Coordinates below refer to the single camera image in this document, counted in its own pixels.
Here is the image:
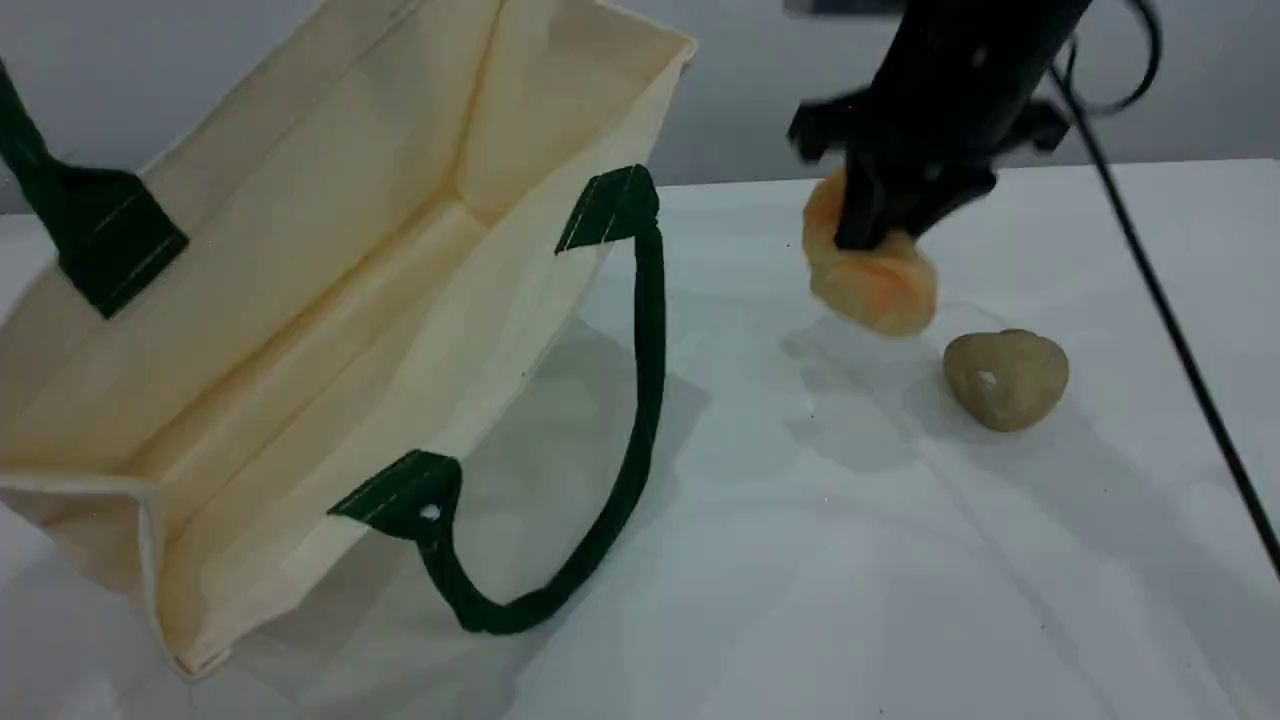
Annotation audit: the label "long ridged orange bread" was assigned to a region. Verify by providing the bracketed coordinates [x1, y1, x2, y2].
[800, 168, 939, 338]

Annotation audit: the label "black cable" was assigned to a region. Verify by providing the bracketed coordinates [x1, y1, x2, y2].
[1048, 0, 1280, 578]

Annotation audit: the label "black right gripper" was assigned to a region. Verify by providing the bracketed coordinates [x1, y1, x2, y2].
[785, 0, 1093, 252]

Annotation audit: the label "white canvas bag green handles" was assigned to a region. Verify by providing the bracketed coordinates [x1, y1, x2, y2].
[0, 0, 698, 681]

